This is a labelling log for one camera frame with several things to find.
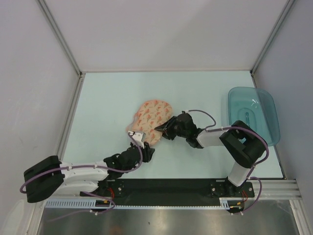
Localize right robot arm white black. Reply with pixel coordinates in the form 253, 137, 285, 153
154, 112, 269, 196

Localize teal translucent plastic basin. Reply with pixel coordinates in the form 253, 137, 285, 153
228, 87, 280, 146

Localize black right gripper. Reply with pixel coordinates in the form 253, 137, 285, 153
155, 116, 188, 140

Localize light blue cable duct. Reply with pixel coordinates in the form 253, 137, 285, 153
45, 198, 230, 210

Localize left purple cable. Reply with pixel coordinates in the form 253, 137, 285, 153
19, 134, 144, 216

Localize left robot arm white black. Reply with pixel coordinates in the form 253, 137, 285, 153
20, 142, 155, 203

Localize pink floral mesh laundry bag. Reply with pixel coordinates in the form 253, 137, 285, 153
126, 99, 173, 146

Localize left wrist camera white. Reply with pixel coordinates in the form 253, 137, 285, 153
128, 131, 145, 148

